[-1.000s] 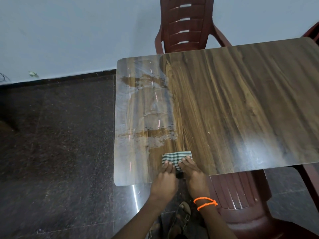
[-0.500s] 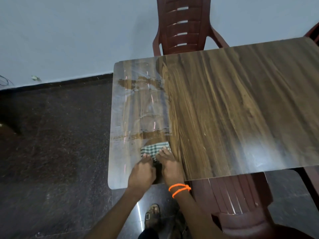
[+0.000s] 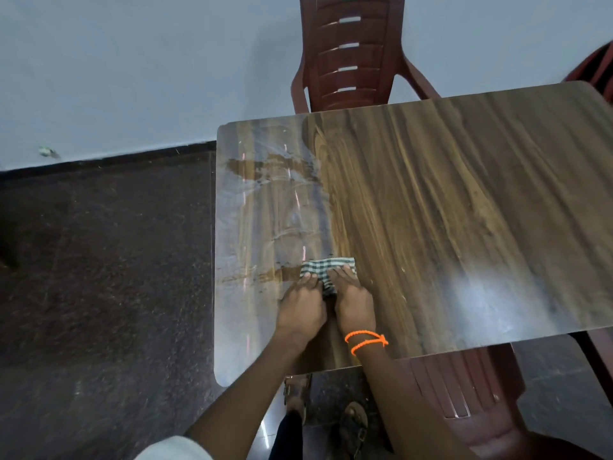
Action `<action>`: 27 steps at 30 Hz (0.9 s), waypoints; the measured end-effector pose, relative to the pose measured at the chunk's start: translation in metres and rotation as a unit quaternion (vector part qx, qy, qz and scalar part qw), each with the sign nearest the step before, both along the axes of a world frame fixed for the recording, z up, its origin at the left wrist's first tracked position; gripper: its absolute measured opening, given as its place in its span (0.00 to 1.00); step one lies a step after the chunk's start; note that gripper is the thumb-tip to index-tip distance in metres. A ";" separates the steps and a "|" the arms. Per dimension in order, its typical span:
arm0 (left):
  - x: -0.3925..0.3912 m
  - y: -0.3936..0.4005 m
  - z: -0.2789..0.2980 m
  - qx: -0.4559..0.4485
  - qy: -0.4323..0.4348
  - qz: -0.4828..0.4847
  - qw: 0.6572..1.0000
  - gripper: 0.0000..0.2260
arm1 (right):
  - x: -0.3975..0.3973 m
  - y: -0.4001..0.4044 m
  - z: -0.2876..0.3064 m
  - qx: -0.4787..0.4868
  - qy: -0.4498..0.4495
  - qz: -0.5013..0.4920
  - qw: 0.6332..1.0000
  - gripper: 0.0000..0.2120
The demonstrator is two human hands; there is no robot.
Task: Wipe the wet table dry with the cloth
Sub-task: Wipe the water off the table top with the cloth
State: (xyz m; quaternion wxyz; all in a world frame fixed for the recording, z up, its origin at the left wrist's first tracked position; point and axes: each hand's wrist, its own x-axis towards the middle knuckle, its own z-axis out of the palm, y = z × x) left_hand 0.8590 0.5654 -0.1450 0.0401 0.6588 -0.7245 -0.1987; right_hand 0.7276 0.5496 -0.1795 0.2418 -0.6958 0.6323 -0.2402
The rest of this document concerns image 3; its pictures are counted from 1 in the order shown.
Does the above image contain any green white checkered cloth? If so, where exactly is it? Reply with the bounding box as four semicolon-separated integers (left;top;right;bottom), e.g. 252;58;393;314
299;257;358;298

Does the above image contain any red plastic slatted chair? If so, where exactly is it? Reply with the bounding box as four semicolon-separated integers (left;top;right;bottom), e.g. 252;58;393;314
291;0;442;115

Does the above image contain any brown sandal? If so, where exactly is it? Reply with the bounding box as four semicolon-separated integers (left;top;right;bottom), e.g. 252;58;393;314
283;374;313;427
338;401;370;458

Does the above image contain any person's left forearm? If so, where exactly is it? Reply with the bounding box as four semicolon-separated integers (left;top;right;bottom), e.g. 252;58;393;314
184;330;313;460

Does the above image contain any person's right hand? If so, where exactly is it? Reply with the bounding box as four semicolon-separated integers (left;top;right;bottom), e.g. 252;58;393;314
328;265;377;341

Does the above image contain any person's left hand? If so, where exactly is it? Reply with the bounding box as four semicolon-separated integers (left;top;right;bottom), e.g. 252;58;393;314
275;272;329;351

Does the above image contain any dark trouser leg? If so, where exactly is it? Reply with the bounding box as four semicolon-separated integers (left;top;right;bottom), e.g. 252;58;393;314
268;410;306;460

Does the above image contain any orange thread bracelet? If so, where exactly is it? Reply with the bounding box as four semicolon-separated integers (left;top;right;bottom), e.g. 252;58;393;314
344;329;390;356

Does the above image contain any white sleeve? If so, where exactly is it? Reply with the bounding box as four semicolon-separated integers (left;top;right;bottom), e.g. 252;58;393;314
133;435;215;460

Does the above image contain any person's right forearm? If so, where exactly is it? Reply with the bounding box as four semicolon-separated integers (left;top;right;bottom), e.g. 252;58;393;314
347;336;480;460

